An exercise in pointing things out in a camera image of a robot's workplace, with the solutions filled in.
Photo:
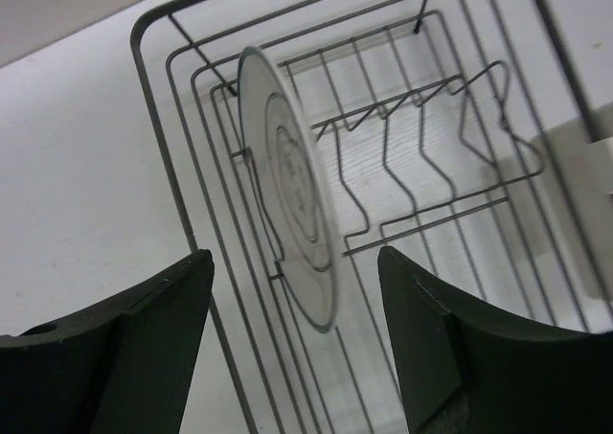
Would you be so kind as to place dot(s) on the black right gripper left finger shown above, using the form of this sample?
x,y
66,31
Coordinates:
x,y
122,365

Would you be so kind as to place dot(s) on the grey wire dish rack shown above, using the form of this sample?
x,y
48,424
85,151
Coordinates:
x,y
432,142

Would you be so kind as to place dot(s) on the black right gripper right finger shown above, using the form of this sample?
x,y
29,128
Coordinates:
x,y
466,366

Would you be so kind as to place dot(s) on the white plate with grey rings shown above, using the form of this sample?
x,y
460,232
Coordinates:
x,y
291,187

